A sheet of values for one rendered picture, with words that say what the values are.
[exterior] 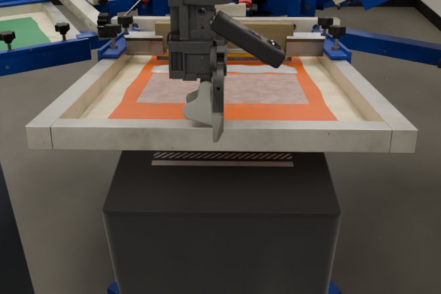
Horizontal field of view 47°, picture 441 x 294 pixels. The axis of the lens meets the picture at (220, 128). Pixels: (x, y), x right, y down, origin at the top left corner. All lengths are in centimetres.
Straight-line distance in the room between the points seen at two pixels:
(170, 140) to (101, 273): 149
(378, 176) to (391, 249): 55
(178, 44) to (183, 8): 5
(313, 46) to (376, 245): 125
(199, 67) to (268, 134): 14
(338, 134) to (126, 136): 32
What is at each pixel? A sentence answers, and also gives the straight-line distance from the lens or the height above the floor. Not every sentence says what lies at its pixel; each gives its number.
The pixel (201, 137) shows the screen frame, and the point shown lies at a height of 116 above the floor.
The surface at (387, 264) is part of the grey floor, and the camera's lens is 229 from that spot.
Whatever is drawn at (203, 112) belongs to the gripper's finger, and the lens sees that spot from 72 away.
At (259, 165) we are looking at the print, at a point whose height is 95.
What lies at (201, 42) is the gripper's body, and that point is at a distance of 70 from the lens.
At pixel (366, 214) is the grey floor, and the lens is 252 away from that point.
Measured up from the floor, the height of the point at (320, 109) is 111.
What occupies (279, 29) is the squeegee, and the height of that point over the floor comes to 112.
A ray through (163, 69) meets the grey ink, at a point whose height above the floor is 106.
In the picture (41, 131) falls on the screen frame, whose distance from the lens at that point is 80.
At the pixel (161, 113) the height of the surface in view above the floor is 111.
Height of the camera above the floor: 154
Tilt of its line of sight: 30 degrees down
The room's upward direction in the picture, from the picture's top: straight up
